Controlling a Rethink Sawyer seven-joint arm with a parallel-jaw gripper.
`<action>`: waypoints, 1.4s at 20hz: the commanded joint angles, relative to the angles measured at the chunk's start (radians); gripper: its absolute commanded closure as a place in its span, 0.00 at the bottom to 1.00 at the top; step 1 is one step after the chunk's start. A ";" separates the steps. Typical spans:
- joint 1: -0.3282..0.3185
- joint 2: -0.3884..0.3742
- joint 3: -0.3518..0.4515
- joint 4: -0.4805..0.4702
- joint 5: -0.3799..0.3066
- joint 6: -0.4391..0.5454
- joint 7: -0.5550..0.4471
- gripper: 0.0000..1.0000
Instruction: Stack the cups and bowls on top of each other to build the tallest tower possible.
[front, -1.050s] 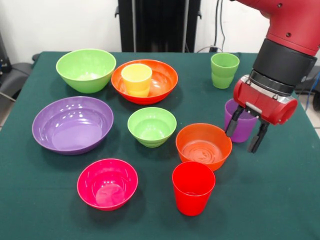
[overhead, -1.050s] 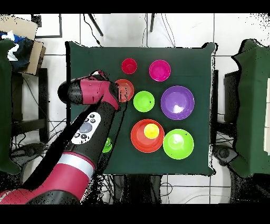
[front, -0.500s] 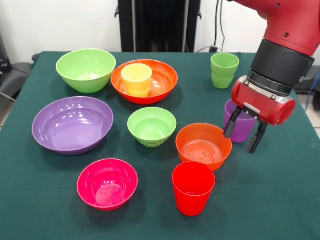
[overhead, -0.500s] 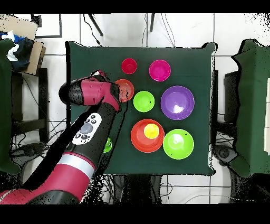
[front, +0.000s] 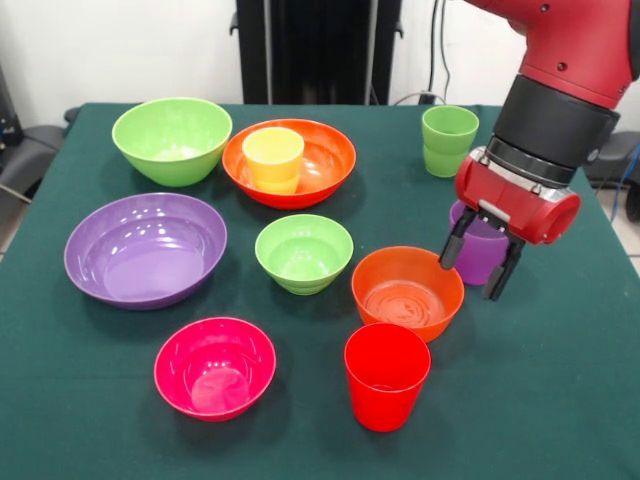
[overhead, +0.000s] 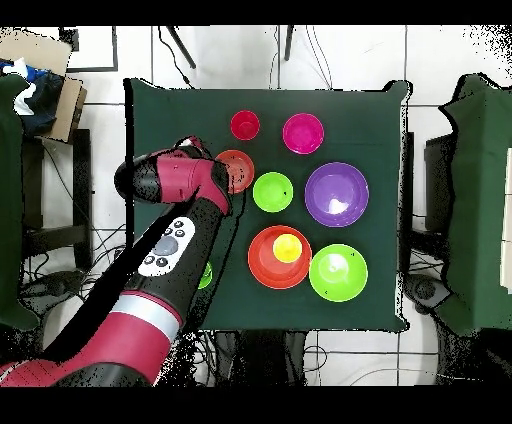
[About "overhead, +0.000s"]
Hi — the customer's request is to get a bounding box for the dark green tablecloth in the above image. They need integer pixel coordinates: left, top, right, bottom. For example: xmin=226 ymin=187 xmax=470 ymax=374
xmin=123 ymin=77 xmax=411 ymax=333

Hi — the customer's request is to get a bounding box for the yellow cup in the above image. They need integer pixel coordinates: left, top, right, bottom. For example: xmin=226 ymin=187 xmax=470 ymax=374
xmin=272 ymin=233 xmax=304 ymax=264

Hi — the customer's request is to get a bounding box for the green cloth covered table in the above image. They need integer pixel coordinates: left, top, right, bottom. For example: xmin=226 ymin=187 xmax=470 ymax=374
xmin=0 ymin=73 xmax=41 ymax=331
xmin=433 ymin=73 xmax=512 ymax=337

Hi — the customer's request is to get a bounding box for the blue and white cloth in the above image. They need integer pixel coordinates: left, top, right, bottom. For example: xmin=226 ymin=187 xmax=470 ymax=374
xmin=0 ymin=57 xmax=65 ymax=137

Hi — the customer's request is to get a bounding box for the small orange bowl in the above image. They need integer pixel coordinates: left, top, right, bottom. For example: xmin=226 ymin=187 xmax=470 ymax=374
xmin=215 ymin=149 xmax=256 ymax=195

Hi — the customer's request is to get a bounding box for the green cup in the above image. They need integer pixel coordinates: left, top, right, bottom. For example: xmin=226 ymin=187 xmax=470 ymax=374
xmin=197 ymin=261 xmax=214 ymax=290

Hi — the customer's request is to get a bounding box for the pink bowl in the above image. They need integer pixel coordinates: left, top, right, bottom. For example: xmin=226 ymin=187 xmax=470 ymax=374
xmin=282 ymin=112 xmax=326 ymax=156

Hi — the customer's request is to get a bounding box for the large orange-red bowl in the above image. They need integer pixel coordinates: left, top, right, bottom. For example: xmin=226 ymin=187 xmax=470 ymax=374
xmin=247 ymin=224 xmax=313 ymax=290

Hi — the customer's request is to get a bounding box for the black rectangular frame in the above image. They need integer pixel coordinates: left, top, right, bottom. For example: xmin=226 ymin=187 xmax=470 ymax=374
xmin=59 ymin=25 xmax=119 ymax=73

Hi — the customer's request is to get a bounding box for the cardboard box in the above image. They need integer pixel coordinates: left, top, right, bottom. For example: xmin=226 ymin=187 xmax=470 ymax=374
xmin=0 ymin=27 xmax=88 ymax=143

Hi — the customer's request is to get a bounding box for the black stool frame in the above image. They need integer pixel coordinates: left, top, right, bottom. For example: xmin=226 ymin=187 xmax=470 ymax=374
xmin=21 ymin=128 xmax=94 ymax=271

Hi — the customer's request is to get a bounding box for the tangle of cables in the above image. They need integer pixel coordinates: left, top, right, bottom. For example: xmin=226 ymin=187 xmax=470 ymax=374
xmin=19 ymin=223 xmax=133 ymax=313

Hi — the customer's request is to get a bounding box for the large purple bowl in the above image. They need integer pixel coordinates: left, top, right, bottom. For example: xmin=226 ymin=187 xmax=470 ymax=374
xmin=304 ymin=161 xmax=370 ymax=228

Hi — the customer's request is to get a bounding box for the small green bowl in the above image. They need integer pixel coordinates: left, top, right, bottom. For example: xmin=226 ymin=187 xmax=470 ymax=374
xmin=252 ymin=171 xmax=294 ymax=214

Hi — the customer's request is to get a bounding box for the red cup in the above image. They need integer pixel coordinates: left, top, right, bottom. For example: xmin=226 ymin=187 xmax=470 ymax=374
xmin=230 ymin=110 xmax=261 ymax=142

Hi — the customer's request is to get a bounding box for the large green bowl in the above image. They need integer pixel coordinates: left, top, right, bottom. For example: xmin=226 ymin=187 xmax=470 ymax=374
xmin=308 ymin=243 xmax=369 ymax=303

